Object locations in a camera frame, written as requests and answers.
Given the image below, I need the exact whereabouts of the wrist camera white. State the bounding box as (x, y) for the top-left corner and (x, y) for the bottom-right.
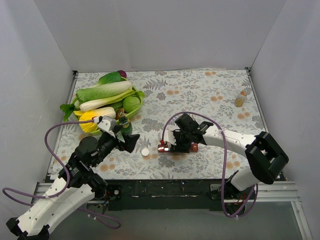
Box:
(159, 130), (177, 146)
(97, 115), (116, 138)

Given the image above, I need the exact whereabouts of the green leafy top vegetable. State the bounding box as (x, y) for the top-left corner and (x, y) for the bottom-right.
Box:
(96, 72), (122, 86)

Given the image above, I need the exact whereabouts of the purple onion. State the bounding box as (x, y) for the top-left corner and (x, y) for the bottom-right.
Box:
(117, 70), (127, 78)

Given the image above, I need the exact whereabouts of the yellow napa cabbage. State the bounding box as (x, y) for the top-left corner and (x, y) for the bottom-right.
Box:
(73, 107), (116, 133)

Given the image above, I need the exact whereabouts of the large green bok choy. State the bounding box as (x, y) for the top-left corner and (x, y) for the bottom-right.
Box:
(76, 81), (133, 103)

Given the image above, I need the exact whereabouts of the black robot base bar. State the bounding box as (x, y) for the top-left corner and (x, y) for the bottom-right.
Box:
(77, 178), (258, 211)

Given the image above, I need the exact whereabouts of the white stem bok choy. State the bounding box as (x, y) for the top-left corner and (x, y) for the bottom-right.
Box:
(79, 89), (145, 112)

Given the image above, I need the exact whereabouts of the green plastic basket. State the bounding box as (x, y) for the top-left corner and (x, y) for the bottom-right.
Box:
(60, 86), (143, 124)

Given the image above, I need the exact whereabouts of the green round cabbage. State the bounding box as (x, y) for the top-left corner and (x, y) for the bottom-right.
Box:
(122, 95), (141, 113)

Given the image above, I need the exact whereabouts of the white bottle cap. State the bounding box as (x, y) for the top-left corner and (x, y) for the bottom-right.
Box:
(141, 148), (150, 157)

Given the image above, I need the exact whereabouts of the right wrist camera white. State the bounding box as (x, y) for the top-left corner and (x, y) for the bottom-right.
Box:
(159, 130), (177, 146)

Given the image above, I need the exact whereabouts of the floral tablecloth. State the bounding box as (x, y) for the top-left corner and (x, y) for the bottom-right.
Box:
(49, 69), (281, 180)

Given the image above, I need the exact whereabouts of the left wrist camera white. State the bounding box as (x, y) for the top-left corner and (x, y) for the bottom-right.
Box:
(97, 115), (116, 138)

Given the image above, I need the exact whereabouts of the small green glass bottle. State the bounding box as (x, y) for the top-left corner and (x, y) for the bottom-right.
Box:
(116, 108), (133, 135)

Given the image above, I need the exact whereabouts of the red weekly pill organizer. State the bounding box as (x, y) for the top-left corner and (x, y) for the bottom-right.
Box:
(157, 143), (199, 154)

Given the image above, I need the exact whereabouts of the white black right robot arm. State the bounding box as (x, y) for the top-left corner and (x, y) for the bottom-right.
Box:
(164, 113), (289, 199)

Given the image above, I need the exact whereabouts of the clear glass pill jar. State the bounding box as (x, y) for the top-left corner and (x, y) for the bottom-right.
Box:
(234, 90), (248, 108)

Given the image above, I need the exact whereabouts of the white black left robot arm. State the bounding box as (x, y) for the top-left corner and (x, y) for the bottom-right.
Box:
(6, 132), (140, 240)

